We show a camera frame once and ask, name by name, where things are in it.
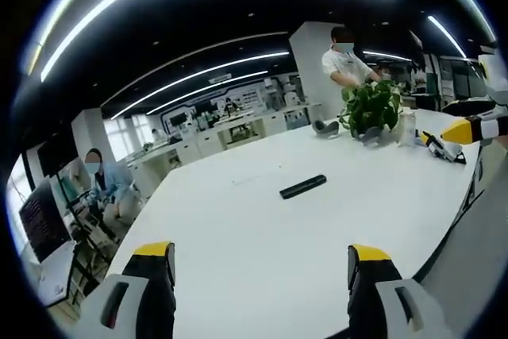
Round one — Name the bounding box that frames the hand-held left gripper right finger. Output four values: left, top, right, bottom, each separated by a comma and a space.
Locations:
347, 243, 454, 339

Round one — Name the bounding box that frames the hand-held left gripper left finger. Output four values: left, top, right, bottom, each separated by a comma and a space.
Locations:
81, 241, 177, 339

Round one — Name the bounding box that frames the black remote control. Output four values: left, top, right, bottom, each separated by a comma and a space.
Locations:
279, 174, 328, 200

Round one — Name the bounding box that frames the yellow black hand-held device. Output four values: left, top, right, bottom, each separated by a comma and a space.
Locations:
419, 129, 468, 166

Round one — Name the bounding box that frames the clear plastic bottle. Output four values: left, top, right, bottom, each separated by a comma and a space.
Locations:
398, 111, 417, 148

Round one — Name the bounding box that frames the grey curved object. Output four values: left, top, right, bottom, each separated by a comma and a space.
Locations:
312, 118, 340, 139
361, 125, 383, 147

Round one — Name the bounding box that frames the green potted plant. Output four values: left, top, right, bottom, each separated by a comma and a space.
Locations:
337, 79, 405, 141

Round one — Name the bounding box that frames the white side desk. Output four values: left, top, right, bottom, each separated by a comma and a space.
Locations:
38, 240, 79, 309

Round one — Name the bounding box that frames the computer monitor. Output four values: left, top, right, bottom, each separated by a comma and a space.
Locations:
17, 178, 73, 265

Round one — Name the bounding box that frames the white square pillar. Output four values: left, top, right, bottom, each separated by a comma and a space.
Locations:
288, 20, 342, 118

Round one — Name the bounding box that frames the black wall screen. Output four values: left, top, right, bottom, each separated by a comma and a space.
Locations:
37, 137, 79, 178

